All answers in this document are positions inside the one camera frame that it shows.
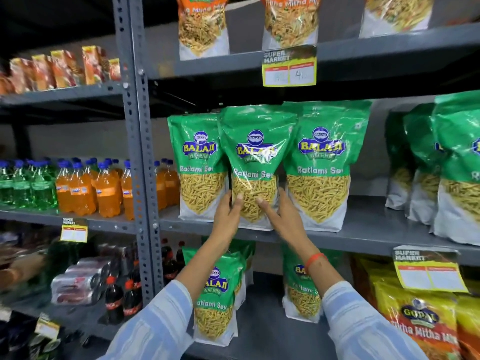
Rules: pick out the cola bottle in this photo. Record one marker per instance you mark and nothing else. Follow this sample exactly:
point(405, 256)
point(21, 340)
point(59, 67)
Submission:
point(169, 268)
point(114, 301)
point(180, 256)
point(132, 299)

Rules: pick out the person's right hand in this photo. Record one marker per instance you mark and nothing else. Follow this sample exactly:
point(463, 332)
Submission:
point(288, 226)

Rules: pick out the orange snack packet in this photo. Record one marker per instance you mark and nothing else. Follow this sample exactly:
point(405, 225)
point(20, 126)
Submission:
point(202, 26)
point(290, 22)
point(397, 13)

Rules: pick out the person's left forearm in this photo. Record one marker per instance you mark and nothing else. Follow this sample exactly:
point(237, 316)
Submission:
point(180, 296)

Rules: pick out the orange wristband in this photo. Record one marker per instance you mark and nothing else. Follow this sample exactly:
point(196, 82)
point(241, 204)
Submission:
point(314, 259)

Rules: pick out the grey metal shelving rack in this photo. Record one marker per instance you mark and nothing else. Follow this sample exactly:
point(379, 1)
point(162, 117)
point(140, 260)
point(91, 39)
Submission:
point(140, 146)
point(375, 52)

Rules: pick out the person's left thumb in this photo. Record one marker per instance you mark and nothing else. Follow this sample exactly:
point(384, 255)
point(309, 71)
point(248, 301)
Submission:
point(238, 206)

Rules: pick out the group of dark bottles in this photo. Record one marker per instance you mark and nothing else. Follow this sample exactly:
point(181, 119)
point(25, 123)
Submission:
point(26, 339)

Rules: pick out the person's right thumb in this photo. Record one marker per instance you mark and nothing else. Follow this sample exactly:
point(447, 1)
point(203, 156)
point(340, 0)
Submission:
point(267, 209)

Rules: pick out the yellow snack packet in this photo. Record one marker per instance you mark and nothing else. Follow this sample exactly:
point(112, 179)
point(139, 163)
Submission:
point(365, 275)
point(468, 326)
point(420, 322)

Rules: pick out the row of green soda bottles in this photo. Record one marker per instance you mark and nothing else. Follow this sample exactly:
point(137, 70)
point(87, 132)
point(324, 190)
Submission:
point(22, 185)

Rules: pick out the person's left hand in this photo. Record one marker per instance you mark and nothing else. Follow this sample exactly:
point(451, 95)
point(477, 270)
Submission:
point(226, 223)

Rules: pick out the row of orange soda bottles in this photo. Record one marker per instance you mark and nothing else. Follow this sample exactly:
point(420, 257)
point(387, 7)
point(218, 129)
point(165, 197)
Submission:
point(107, 189)

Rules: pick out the row of orange boxes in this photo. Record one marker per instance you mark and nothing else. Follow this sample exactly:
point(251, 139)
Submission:
point(60, 69)

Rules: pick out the shrink-wrapped pack of cans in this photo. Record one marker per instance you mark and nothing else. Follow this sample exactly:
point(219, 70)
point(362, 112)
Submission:
point(80, 281)

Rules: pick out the yellow shelf price tag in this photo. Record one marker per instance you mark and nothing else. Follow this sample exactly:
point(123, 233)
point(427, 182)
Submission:
point(47, 328)
point(289, 69)
point(74, 231)
point(427, 271)

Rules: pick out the green snack packet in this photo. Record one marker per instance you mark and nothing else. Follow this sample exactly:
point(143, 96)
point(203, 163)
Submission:
point(459, 153)
point(217, 296)
point(245, 254)
point(257, 146)
point(324, 153)
point(397, 164)
point(422, 161)
point(197, 153)
point(300, 292)

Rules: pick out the person's right forearm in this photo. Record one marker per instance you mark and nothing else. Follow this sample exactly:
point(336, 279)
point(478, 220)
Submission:
point(348, 311)

